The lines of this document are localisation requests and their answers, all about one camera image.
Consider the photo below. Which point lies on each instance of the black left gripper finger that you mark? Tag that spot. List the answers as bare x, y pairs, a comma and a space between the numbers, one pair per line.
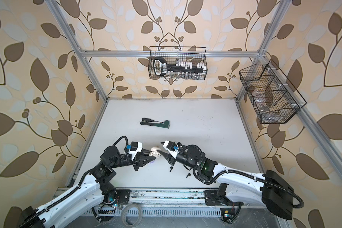
147, 164
151, 154

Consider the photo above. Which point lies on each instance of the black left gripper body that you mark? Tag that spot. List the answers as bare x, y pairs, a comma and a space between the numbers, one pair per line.
134, 163

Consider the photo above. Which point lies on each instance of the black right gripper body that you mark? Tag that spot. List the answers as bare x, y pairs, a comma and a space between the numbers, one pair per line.
173, 157

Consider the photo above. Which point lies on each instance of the cream earbud charging case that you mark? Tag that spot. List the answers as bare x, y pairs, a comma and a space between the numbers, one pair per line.
154, 149

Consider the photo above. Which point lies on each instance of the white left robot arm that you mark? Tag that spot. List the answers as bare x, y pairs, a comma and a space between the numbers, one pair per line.
99, 177

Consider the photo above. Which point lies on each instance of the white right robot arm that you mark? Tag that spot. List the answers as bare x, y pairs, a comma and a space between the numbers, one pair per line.
267, 189

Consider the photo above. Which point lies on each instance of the black yellow screwdriver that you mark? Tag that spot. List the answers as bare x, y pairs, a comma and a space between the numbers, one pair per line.
150, 120

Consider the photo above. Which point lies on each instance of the grey tape roll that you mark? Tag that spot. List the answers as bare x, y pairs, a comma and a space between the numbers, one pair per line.
131, 215

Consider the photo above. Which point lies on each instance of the green black-handled hand tool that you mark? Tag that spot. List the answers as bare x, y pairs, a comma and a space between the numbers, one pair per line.
165, 124

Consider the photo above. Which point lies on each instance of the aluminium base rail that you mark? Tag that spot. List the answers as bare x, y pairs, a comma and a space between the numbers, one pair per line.
171, 197

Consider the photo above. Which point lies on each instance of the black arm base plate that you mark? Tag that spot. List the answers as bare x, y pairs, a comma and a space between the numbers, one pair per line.
119, 197

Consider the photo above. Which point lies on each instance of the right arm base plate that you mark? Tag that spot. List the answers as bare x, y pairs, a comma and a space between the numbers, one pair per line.
213, 199

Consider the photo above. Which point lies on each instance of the socket set rail in basket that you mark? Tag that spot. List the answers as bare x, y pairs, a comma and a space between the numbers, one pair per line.
178, 68

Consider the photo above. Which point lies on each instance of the black wire basket back wall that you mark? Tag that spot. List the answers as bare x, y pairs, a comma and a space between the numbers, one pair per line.
192, 54

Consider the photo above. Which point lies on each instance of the black wire basket wall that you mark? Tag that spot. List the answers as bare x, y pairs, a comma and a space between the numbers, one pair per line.
192, 54
274, 97

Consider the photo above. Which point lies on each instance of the black wire basket right wall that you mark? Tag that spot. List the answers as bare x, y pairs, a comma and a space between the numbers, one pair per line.
274, 97

